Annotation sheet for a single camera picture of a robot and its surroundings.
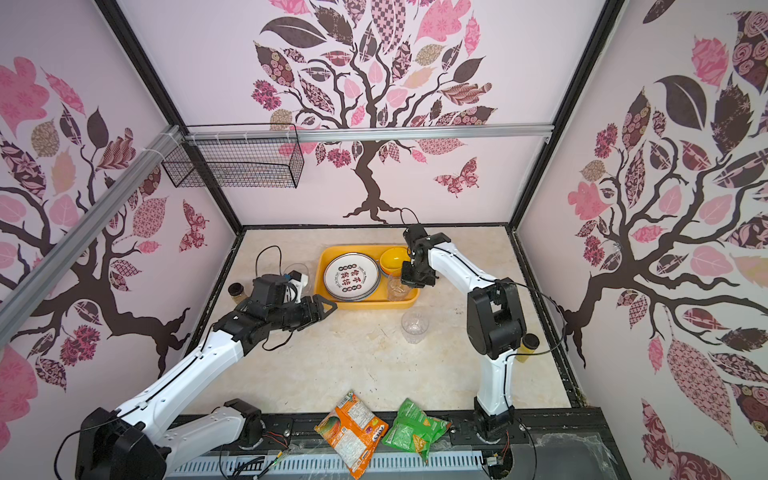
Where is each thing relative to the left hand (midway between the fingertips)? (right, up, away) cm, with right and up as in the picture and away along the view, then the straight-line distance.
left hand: (330, 315), depth 78 cm
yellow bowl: (+16, +14, +27) cm, 34 cm away
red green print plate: (+2, +8, +23) cm, 24 cm away
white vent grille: (0, -35, -9) cm, 36 cm away
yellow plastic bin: (-7, +17, +25) cm, 31 cm away
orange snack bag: (+8, -27, -7) cm, 29 cm away
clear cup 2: (-16, +11, +24) cm, 31 cm away
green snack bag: (+22, -25, -10) cm, 35 cm away
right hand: (+22, +8, +15) cm, 28 cm away
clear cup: (+18, +4, +20) cm, 27 cm away
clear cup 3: (+24, -6, +13) cm, 28 cm away
